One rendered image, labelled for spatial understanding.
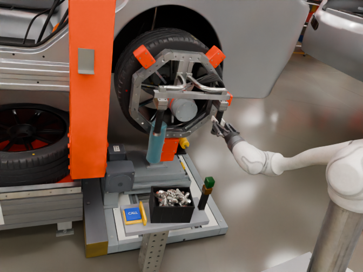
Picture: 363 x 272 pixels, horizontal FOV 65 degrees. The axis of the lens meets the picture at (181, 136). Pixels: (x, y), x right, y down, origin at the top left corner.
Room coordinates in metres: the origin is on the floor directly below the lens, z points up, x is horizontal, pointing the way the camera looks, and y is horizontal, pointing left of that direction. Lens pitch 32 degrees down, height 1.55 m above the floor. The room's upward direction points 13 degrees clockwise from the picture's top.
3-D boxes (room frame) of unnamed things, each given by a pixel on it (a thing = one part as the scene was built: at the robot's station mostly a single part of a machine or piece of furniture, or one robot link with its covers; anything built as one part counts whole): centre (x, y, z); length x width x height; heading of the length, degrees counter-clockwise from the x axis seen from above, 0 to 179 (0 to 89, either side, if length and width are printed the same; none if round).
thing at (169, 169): (1.69, 0.15, 0.32); 0.40 x 0.30 x 0.28; 116
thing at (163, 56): (1.54, 0.08, 0.85); 0.54 x 0.07 x 0.54; 116
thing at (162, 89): (1.39, 0.11, 1.03); 0.19 x 0.18 x 0.11; 26
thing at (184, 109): (1.48, 0.05, 0.85); 0.21 x 0.14 x 0.14; 26
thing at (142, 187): (1.69, 0.15, 0.13); 0.50 x 0.36 x 0.10; 116
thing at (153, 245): (1.00, 0.02, 0.21); 0.10 x 0.10 x 0.42; 26
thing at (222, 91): (1.47, -0.06, 1.03); 0.19 x 0.18 x 0.11; 26
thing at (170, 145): (1.58, 0.10, 0.48); 0.16 x 0.12 x 0.17; 26
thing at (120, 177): (1.47, 0.39, 0.26); 0.42 x 0.18 x 0.35; 26
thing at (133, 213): (0.94, 0.14, 0.47); 0.07 x 0.07 x 0.02; 26
